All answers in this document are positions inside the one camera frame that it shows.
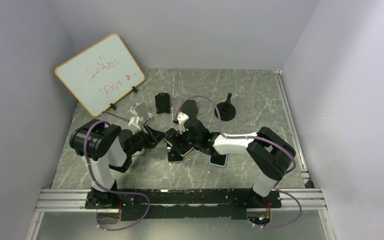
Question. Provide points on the white case phone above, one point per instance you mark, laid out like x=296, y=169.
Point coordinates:
x=174, y=157

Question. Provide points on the black round-base phone holder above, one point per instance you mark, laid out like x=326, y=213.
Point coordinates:
x=225, y=109

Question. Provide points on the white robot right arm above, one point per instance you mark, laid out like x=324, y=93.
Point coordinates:
x=272, y=154

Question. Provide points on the blue case phone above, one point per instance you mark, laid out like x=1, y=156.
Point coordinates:
x=218, y=160

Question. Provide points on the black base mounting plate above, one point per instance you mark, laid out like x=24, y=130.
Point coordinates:
x=133, y=204

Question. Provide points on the silver metal phone stand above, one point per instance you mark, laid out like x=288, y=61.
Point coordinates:
x=141, y=110

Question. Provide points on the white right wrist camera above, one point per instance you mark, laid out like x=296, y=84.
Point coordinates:
x=181, y=118

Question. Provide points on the black folding phone stand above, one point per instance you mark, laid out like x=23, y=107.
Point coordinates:
x=163, y=103

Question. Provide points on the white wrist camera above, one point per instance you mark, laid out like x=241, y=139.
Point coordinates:
x=181, y=118
x=135, y=124

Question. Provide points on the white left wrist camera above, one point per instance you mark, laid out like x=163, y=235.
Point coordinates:
x=135, y=124

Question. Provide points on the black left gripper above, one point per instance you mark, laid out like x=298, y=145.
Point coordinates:
x=152, y=139

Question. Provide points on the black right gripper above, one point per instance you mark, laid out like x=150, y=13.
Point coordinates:
x=181, y=134

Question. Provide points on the whiteboard with wooden frame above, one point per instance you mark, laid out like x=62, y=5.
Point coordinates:
x=101, y=75

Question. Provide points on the pink case phone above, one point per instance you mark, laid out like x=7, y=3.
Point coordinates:
x=189, y=146

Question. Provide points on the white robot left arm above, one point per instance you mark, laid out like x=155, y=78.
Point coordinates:
x=105, y=147

